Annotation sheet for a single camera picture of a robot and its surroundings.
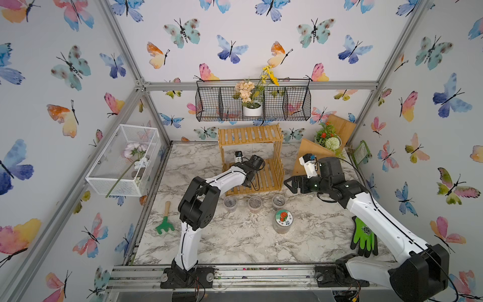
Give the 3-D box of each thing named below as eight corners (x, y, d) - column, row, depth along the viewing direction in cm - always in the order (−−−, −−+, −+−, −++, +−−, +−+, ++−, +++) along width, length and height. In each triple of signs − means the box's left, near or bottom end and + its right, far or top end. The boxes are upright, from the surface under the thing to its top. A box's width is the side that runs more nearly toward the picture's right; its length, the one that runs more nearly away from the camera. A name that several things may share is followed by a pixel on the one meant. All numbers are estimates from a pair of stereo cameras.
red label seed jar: (248, 213, 93) (248, 208, 88) (248, 201, 97) (248, 195, 92) (262, 213, 93) (262, 208, 88) (261, 201, 97) (262, 195, 92)
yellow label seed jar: (272, 210, 93) (273, 205, 89) (271, 199, 97) (272, 194, 93) (285, 210, 93) (286, 205, 89) (283, 199, 97) (285, 194, 93)
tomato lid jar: (273, 233, 87) (275, 226, 80) (272, 217, 92) (273, 209, 85) (291, 233, 87) (294, 226, 80) (288, 217, 92) (292, 209, 85)
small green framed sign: (356, 165, 113) (364, 155, 106) (350, 150, 121) (356, 140, 114) (364, 165, 113) (372, 155, 106) (357, 150, 121) (363, 140, 114)
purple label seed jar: (224, 212, 92) (222, 207, 88) (225, 200, 96) (224, 195, 92) (237, 212, 92) (236, 207, 88) (237, 200, 96) (237, 195, 92)
